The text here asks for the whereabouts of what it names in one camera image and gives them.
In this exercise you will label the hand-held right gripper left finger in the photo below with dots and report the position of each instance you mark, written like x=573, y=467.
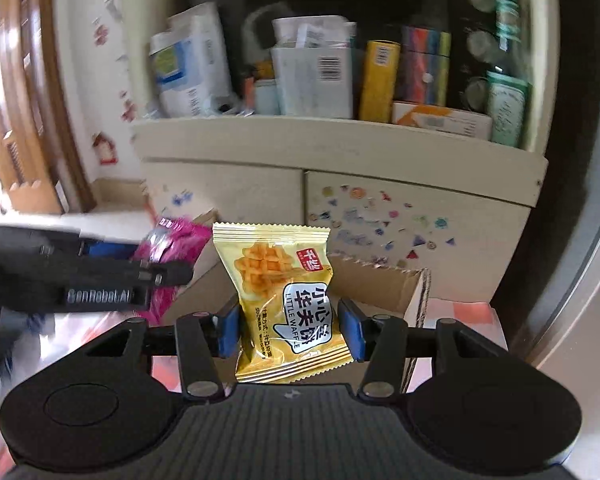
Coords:
x=228, y=330

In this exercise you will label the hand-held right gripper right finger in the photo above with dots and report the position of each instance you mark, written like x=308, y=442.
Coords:
x=352, y=332

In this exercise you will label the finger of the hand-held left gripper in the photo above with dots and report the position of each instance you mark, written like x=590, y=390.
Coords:
x=170, y=272
x=110, y=251

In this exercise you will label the magenta snack packet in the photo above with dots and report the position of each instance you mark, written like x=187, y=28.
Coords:
x=180, y=245

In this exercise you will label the brown cardboard box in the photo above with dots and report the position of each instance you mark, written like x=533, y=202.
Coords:
x=375, y=285

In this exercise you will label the yellow waffle snack packet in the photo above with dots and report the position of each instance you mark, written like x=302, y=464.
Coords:
x=270, y=280

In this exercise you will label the cabinet door with colourful stickers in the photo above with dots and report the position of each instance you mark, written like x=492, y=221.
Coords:
x=380, y=220

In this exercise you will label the cream wooden cabinet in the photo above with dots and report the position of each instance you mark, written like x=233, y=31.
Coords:
x=330, y=150

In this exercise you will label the wooden door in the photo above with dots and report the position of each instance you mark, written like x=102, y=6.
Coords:
x=30, y=85

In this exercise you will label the orange tube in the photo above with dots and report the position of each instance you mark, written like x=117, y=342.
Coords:
x=250, y=92

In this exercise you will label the white bottle with orange cap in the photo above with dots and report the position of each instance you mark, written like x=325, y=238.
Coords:
x=267, y=97

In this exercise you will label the blue and white carton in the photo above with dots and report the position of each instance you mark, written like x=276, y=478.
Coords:
x=190, y=60

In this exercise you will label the orange and white flat box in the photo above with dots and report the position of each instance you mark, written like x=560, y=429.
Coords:
x=440, y=120

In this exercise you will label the open white barcode box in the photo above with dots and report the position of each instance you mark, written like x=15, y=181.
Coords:
x=310, y=85

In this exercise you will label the yellow box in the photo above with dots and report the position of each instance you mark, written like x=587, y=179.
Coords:
x=377, y=85

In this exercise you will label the white plastic bag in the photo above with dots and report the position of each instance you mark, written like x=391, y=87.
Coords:
x=252, y=35

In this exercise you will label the green glass bottle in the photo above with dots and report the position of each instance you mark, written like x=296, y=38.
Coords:
x=505, y=105

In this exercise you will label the rainbow striped box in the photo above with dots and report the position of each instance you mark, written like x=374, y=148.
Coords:
x=425, y=65

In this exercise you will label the red house wall sticker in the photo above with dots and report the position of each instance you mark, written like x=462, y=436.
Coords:
x=104, y=149

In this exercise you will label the flower vine wall sticker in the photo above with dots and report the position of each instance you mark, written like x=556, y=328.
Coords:
x=100, y=35

